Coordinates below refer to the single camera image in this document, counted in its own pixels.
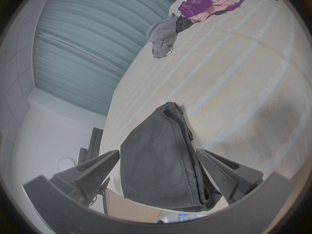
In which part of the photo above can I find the black patterned garment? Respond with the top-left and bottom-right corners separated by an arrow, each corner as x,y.
176,16 -> 195,32

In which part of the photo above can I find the pink garment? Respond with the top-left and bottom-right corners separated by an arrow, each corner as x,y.
189,0 -> 234,22

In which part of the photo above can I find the white printed pillow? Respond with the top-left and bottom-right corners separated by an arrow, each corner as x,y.
169,0 -> 212,18

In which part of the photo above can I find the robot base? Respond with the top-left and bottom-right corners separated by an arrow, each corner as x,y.
156,211 -> 210,225

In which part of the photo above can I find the purple satin garment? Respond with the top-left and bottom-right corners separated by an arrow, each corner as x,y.
179,0 -> 279,18

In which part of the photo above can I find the bed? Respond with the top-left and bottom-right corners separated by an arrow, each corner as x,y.
99,0 -> 312,204

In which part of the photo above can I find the grey garment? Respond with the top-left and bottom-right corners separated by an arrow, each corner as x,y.
146,13 -> 178,58

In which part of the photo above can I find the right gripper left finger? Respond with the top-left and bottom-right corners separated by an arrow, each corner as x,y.
50,150 -> 120,202

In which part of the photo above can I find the round white mirror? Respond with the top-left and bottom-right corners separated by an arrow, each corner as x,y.
57,157 -> 76,171

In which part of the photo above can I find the black T-shirt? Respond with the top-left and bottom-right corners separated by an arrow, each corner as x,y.
120,102 -> 223,213

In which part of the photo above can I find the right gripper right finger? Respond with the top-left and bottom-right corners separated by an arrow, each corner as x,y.
196,148 -> 264,202

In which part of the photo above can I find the blue-green curtain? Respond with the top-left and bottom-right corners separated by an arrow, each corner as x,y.
32,33 -> 125,116
35,0 -> 178,73

